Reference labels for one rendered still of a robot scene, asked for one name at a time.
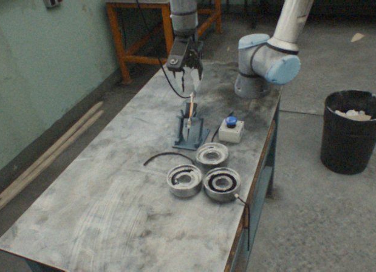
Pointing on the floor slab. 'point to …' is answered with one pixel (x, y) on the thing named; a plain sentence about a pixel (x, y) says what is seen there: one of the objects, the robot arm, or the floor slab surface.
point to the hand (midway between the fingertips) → (189, 90)
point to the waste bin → (351, 130)
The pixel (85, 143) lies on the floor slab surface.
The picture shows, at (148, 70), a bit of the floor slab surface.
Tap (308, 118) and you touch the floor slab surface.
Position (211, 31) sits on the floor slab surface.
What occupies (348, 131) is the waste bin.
